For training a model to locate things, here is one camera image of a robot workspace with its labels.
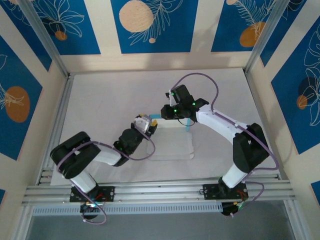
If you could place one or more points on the blue poster orange circle fern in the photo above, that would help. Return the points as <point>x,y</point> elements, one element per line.
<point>225,30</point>

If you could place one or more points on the white table mat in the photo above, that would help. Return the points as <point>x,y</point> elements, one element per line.
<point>95,82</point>

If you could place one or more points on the blue poster orange circle flower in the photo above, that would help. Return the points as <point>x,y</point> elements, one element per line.
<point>15,75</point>

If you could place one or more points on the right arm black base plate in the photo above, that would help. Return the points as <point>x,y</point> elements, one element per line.
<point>210,191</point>

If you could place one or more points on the black controller box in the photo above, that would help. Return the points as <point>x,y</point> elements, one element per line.
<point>228,210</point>
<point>85,209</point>

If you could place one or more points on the aluminium side rail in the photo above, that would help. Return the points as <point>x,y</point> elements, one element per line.
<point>63,105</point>

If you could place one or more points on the aluminium mounting rail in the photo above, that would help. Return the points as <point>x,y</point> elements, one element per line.
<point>160,190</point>

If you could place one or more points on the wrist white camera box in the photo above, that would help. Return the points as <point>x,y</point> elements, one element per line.
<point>172,98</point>
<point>141,124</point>

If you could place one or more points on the blue poster orange dot flower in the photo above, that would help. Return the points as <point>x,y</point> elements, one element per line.
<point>287,112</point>
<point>85,37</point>

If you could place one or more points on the blue poster peach circle fern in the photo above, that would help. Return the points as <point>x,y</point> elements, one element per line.
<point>175,37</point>

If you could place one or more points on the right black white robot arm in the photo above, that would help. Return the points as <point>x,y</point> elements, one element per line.
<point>225,125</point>

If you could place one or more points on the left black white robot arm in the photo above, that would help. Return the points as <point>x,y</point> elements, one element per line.
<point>75,155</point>

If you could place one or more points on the aluminium frame post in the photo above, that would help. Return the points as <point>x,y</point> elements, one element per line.
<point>262,32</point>
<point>45,37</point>

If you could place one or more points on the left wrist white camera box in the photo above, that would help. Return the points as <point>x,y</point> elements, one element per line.
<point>141,124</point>

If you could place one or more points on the blue poster white line flower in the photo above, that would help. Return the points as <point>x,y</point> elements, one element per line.
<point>27,30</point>
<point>280,32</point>

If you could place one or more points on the white and blue paper box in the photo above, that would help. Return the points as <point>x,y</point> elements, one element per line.
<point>172,145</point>

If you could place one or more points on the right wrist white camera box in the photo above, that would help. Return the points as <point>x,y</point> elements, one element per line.
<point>172,98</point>

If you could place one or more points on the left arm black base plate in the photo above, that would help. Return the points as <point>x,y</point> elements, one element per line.
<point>110,193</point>

